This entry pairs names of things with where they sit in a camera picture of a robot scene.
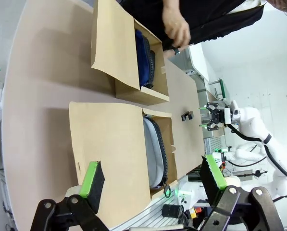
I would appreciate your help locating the small black clip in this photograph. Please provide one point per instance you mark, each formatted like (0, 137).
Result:
(187, 116)

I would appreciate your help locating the black cylinder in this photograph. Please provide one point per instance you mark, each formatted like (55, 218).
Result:
(170, 210)

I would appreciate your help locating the left gripper black finger with green tip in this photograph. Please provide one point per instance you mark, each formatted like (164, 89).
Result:
(209, 126)
(209, 106)

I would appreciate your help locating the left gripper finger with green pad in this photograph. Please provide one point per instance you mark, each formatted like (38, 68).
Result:
(95, 180)
(211, 175)

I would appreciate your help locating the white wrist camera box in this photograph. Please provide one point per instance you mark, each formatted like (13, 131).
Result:
(231, 113)

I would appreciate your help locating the black wrist watch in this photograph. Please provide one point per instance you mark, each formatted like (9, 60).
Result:
(176, 51)

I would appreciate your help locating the green metal frame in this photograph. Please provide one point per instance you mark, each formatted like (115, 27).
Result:
(222, 89)

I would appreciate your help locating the person's black clothed torso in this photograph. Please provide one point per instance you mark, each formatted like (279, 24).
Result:
(210, 16)

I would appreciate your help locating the person's bare hand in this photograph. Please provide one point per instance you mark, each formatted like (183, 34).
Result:
(177, 26)

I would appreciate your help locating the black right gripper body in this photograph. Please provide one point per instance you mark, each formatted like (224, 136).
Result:
(217, 116)

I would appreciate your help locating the grey zipper pouch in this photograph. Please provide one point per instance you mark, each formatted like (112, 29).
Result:
(154, 154)

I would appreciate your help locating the person's blurred head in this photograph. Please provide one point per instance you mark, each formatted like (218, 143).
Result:
(283, 9)

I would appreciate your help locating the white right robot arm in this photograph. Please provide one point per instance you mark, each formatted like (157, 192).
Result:
(258, 125)

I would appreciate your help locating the blue zipper pouch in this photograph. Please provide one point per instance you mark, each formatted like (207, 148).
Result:
(143, 57)

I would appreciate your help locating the open brown cardboard box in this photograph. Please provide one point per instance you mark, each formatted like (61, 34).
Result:
(109, 144)
(114, 43)

